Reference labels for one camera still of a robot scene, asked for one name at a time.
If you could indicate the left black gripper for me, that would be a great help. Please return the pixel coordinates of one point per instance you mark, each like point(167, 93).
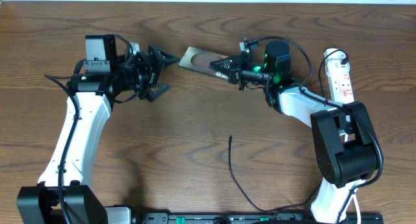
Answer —
point(153, 71)

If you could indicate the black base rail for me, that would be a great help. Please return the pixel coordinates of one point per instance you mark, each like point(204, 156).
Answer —
point(164, 218)

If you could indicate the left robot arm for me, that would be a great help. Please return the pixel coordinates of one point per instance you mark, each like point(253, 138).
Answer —
point(63, 193)

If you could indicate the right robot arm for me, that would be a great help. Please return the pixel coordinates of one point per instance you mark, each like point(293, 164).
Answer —
point(347, 150)

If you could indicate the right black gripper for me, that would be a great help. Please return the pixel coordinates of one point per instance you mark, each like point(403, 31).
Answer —
point(234, 73)

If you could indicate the white power strip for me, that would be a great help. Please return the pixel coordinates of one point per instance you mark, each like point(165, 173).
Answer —
point(337, 70)

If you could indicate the Galaxy S25 Ultra smartphone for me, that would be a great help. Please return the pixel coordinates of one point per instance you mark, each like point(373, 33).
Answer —
point(198, 60)

